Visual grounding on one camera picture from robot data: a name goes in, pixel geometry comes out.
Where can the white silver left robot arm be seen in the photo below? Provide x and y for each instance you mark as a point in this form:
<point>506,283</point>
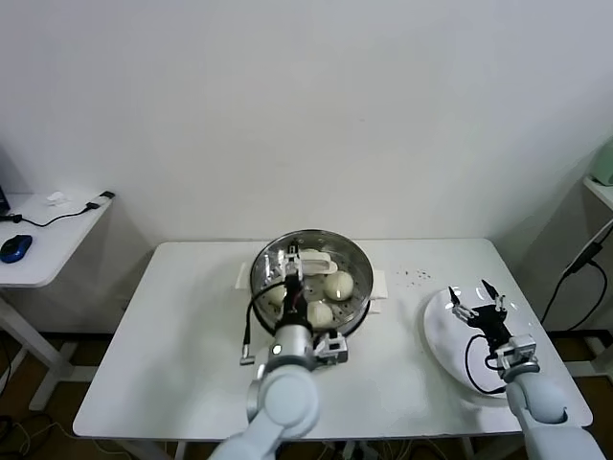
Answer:
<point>287,402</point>

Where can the white side table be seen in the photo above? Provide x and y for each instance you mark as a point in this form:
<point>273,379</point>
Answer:
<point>48,249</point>

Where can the crumpled white tissue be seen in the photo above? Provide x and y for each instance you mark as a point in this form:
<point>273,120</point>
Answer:
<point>56,198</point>

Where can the white round plate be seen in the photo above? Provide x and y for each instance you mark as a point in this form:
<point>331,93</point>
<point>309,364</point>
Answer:
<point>440,335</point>

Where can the white shelf board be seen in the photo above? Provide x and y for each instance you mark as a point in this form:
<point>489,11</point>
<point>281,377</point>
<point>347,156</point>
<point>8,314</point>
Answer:
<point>601,191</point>

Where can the cream electric cooker base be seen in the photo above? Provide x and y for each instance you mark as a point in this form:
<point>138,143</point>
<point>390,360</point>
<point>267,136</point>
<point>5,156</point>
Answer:
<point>377,305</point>

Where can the white steamed baozi bun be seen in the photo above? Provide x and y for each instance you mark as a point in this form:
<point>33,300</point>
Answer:
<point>274,295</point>
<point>339,286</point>
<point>320,314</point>

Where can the blue computer mouse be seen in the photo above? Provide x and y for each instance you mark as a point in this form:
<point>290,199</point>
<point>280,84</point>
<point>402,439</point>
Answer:
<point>16,246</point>

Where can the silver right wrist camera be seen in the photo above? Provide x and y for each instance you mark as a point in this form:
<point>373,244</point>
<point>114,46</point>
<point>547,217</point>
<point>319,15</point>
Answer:
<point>519,350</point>

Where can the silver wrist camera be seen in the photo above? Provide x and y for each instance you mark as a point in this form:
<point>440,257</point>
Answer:
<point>333,349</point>
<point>519,350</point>

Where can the stainless steel steamer basket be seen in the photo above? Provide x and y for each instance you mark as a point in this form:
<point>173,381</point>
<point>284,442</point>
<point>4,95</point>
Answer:
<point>361,268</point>

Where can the white black usb dongle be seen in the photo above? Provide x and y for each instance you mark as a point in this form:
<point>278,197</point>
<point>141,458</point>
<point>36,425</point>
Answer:
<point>101,197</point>

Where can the dark laptop screen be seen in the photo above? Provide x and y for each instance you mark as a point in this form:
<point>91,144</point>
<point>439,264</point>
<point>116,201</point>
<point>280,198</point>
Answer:
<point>4,191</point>

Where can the mint green appliance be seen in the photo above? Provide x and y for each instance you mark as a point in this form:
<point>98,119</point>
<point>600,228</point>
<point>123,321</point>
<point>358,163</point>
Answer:
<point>603,165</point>

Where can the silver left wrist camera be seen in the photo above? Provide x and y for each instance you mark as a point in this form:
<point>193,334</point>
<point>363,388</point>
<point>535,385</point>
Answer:
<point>333,349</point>

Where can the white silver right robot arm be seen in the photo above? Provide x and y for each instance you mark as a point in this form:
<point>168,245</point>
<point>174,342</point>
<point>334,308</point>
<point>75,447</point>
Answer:
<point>541,402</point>

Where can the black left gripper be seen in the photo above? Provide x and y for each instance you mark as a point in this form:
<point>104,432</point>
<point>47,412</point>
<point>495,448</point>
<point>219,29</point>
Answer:
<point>294,302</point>

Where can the scattered dark crumbs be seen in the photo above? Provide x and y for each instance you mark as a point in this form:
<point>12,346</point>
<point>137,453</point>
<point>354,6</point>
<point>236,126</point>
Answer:
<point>422,274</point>

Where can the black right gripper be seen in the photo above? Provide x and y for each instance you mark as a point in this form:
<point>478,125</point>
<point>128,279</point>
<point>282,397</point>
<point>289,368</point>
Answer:
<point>488,321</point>

